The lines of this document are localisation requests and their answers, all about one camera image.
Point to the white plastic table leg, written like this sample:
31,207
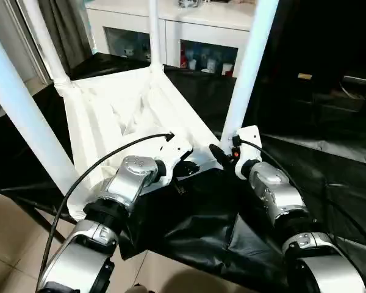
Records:
155,30
56,67
253,61
27,107

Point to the white plastic table top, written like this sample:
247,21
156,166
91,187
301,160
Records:
94,100

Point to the black table mat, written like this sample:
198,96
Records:
201,219

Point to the small beige label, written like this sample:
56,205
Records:
304,76

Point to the white glass-door cabinet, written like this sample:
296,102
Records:
170,30

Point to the dark grey crumpled bundle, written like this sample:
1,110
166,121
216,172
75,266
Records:
189,2

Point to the grey curtain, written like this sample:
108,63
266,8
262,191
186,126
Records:
64,30

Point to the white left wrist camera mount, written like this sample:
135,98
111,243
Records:
177,146

